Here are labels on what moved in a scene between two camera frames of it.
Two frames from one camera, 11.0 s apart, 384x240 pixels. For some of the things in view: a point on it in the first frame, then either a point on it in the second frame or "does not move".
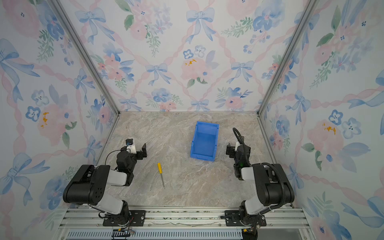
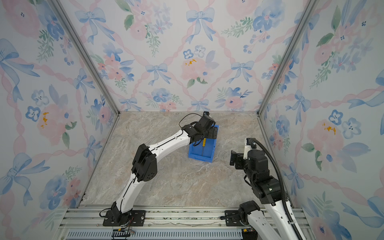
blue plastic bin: [204, 141] does not move
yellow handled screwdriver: [160, 171] to [203, 144]
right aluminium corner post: [306, 12] does not move
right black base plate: [231, 221] does not move
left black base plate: [137, 218] does not move
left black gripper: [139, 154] to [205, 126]
